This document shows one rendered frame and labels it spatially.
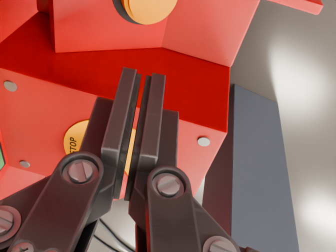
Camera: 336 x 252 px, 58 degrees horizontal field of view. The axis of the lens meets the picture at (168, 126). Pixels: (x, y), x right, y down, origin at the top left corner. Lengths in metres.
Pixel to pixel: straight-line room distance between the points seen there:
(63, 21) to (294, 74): 0.96
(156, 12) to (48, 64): 0.08
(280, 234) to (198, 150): 0.61
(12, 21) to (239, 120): 0.68
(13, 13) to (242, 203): 0.61
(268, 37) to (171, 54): 0.80
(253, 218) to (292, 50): 0.55
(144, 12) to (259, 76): 0.91
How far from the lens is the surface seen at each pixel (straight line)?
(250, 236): 0.74
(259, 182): 0.85
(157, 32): 0.24
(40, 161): 0.27
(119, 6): 0.22
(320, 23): 1.04
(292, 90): 1.15
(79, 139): 0.22
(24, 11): 0.56
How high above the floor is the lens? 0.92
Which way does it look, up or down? 46 degrees down
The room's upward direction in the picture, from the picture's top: 166 degrees counter-clockwise
